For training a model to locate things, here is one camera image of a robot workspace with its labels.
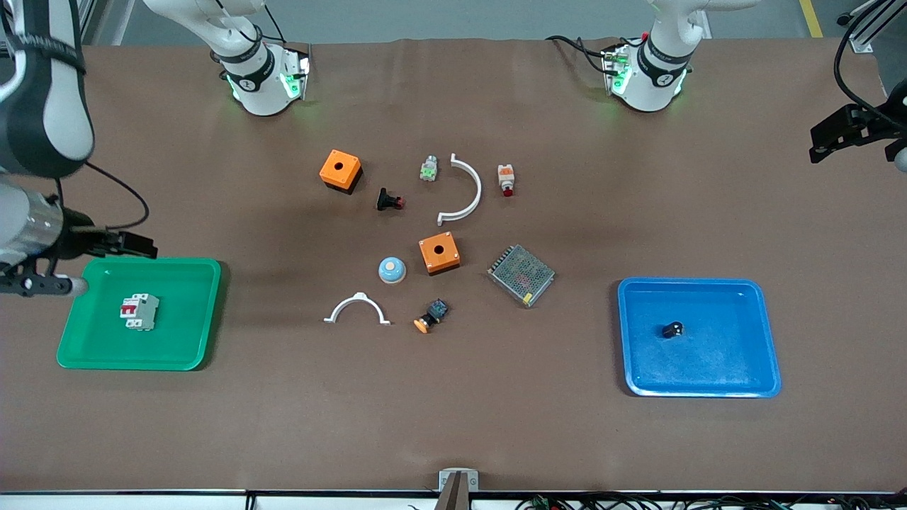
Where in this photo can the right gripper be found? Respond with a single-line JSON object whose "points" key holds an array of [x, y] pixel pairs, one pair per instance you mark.
{"points": [[78, 239]]}

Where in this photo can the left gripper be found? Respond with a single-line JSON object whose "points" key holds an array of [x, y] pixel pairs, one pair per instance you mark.
{"points": [[873, 120]]}

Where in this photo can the white red circuit breaker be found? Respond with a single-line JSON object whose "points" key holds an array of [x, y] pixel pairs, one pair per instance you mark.
{"points": [[139, 312]]}

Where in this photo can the black cylindrical capacitor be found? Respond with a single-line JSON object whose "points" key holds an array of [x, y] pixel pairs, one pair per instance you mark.
{"points": [[672, 330]]}

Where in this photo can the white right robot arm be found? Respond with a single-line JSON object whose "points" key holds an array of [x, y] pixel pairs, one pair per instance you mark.
{"points": [[49, 106]]}

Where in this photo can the green plastic tray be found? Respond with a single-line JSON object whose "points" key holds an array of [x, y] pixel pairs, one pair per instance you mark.
{"points": [[186, 333]]}

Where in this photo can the silver right base connector plate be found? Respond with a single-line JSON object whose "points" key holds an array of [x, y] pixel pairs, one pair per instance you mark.
{"points": [[301, 71]]}

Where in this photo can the silver base connector plate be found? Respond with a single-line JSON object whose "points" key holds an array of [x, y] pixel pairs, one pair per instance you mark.
{"points": [[611, 67], [301, 71]]}

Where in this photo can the silver left base connector plate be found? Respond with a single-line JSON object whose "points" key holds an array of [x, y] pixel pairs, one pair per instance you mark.
{"points": [[611, 67]]}

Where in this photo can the black red push button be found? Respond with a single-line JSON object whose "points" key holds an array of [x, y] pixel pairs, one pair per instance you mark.
{"points": [[386, 200]]}

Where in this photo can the blue dome buzzer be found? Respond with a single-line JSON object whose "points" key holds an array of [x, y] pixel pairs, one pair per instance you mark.
{"points": [[392, 270]]}

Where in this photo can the blue plastic tray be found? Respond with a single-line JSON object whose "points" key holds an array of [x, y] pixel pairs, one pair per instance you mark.
{"points": [[716, 365]]}

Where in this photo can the red white indicator lamp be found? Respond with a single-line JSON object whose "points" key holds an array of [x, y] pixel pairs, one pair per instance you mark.
{"points": [[506, 177]]}

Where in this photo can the metal mesh power supply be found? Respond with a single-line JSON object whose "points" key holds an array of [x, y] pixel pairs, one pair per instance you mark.
{"points": [[521, 275]]}

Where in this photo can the aluminium frame profile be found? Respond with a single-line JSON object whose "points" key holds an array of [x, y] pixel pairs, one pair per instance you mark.
{"points": [[88, 21], [861, 44]]}

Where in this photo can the small white curved bracket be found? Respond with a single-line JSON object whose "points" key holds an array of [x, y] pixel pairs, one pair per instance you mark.
{"points": [[358, 298]]}

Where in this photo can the green white switch module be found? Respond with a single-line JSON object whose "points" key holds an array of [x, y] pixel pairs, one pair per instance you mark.
{"points": [[429, 170]]}

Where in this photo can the orange mushroom button switch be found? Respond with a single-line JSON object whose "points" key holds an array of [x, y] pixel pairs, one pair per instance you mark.
{"points": [[436, 310]]}

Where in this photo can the large white curved bracket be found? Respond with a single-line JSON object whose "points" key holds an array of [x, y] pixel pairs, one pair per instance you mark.
{"points": [[477, 185]]}

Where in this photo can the grey metal edge bracket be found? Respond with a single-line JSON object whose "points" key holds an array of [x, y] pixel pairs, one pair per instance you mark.
{"points": [[445, 474]]}

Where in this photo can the brown wedge post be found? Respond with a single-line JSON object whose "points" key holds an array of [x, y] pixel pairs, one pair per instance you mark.
{"points": [[453, 497]]}

